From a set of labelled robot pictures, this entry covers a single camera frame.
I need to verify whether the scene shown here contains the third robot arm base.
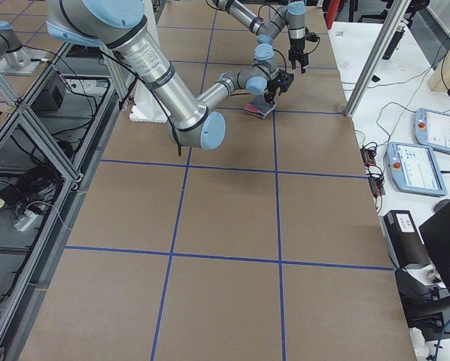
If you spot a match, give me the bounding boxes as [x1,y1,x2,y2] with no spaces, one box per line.
[0,20,47,76]

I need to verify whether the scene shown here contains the black handheld device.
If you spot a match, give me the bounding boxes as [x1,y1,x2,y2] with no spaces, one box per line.
[382,25,405,60]

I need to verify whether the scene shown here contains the aluminium frame post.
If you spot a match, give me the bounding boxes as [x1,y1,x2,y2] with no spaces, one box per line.
[344,0,411,118]

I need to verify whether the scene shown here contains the teach pendant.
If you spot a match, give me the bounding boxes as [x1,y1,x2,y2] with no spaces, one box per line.
[414,108,450,154]
[385,142,447,197]

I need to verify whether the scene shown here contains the black monitor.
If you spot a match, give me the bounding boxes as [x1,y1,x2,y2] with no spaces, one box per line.
[419,201,450,289]

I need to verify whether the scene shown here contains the small electronics board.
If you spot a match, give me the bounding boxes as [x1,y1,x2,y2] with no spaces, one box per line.
[360,141,385,199]

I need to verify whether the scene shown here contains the black box white label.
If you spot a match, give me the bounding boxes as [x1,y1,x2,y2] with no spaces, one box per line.
[383,210,430,269]

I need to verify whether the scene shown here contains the pink towel grey trim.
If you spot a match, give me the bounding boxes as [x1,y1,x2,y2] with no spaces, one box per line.
[243,96,276,119]

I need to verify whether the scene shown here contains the far teach pendant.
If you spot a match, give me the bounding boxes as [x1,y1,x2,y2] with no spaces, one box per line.
[414,108,450,154]

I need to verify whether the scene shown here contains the white pedestal column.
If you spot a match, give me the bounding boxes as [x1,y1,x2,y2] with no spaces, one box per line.
[129,0,166,123]

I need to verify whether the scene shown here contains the near teach pendant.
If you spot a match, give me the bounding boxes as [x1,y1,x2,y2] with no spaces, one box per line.
[385,142,447,197]

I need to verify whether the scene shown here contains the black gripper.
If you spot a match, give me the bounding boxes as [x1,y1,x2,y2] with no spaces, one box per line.
[288,38,309,73]
[263,77,283,105]

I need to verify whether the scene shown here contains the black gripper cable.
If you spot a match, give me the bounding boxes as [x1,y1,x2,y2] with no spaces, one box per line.
[228,48,288,98]

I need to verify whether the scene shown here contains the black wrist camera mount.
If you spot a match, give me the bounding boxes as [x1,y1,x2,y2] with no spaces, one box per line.
[275,69,294,95]
[305,32,321,43]

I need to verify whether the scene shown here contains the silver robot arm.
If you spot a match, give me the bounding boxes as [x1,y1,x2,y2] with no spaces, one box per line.
[212,0,309,73]
[47,1,285,150]

